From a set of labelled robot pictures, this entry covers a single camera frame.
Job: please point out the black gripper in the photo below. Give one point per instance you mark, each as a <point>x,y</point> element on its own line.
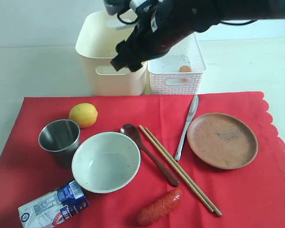
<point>169,23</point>

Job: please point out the orange carrot piece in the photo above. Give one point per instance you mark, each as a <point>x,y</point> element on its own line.
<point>185,69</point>

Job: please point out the yellow lemon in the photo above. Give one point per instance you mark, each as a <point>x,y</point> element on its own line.
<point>84,114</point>

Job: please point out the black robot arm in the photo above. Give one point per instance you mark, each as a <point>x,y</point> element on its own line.
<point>229,10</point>

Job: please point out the cream plastic bin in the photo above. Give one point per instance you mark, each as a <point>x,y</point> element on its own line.
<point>96,42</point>

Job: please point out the white woven plastic basket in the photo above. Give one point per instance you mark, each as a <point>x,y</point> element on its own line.
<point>165,78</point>

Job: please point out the dark wooden spoon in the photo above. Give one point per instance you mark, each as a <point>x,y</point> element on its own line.
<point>132,132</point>

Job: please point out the silver table knife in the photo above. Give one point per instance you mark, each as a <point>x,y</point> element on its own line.
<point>192,110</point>

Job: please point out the stainless steel cup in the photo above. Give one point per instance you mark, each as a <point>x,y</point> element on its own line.
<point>60,138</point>

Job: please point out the white ceramic bowl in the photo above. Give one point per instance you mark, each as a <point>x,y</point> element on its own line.
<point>106,162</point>

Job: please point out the brown wooden plate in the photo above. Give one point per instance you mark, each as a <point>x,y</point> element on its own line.
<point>222,141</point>

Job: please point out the red table cloth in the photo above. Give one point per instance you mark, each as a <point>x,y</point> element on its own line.
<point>250,197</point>

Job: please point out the red sausage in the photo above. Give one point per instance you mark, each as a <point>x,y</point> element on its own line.
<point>160,208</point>

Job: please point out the blue white milk carton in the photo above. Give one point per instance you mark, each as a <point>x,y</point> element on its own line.
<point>53,208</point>

